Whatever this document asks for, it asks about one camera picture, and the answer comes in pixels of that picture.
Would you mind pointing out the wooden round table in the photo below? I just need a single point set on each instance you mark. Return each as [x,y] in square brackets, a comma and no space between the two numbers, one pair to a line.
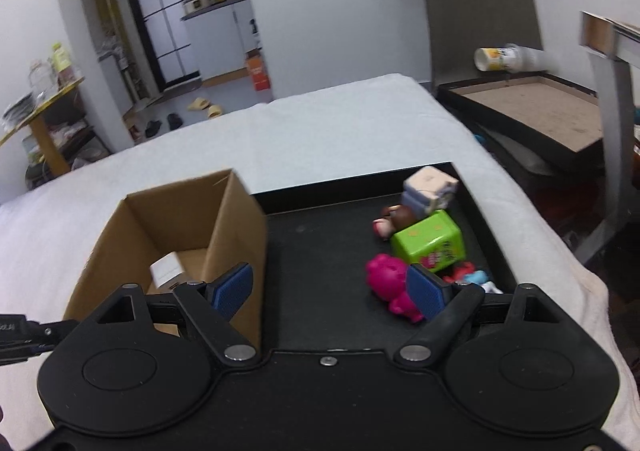
[42,103]

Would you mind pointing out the brown-haired doll figure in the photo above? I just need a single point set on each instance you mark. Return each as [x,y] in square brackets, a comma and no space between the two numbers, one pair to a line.
[400,218]

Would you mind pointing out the white kitchen cabinet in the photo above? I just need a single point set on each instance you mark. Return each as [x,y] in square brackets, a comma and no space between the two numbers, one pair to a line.
[220,36]

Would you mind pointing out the pastel purple cube toy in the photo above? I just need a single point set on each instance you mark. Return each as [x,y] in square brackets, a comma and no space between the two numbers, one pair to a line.
[427,183]

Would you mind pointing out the grey chair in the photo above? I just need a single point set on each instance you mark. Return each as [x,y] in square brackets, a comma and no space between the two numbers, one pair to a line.
[475,6]

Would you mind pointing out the yellow slipper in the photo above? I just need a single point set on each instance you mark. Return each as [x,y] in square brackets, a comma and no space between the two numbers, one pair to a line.
[215,111]
[197,104]

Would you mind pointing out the yellow bottle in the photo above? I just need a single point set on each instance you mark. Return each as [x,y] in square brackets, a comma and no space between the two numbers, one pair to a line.
[61,61]

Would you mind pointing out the black framed glass door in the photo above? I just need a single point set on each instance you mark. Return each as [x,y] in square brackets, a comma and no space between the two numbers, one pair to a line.
[160,31]

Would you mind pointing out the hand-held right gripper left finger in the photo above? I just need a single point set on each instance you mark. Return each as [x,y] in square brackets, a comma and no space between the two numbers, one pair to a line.
[234,290]

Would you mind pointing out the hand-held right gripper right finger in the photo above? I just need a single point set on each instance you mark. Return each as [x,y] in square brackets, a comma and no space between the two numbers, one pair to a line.
[424,293]

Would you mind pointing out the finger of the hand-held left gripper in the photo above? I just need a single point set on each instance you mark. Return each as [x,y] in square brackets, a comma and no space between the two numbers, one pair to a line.
[47,333]

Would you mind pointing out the pink toy figure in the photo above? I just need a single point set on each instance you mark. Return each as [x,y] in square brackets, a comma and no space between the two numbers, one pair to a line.
[385,273]

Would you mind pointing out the clear glass jar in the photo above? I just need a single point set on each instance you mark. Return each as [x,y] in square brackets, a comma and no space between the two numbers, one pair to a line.
[41,76]

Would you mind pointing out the orange carton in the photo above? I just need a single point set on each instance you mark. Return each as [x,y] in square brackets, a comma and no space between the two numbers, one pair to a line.
[257,73]

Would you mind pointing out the black framed brown board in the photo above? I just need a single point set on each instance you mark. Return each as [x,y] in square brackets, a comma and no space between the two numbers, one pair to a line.
[540,106]

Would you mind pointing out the silver metal frame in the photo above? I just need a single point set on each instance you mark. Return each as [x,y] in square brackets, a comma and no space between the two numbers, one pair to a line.
[614,131]

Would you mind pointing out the blue and red toy figure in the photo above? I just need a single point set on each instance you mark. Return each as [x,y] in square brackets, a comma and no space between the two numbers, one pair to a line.
[472,276]

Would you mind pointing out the white and yellow cup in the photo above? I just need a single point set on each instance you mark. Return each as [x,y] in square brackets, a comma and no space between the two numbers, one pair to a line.
[500,58]

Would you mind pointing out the white charger block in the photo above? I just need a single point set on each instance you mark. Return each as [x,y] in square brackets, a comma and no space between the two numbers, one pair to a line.
[167,270]

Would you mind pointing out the black tray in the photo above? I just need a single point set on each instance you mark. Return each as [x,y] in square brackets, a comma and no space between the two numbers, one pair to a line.
[320,271]

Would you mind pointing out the black shoe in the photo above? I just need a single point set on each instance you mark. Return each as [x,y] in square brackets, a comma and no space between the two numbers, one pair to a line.
[174,121]
[153,129]

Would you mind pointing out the green hexagonal container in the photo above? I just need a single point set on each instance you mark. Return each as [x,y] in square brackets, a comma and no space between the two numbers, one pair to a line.
[425,238]

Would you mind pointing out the flat cardboard sheet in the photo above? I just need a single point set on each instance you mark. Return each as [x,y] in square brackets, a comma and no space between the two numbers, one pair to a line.
[142,108]

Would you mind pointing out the brown cardboard box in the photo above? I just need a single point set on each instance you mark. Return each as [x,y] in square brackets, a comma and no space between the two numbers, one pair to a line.
[235,231]

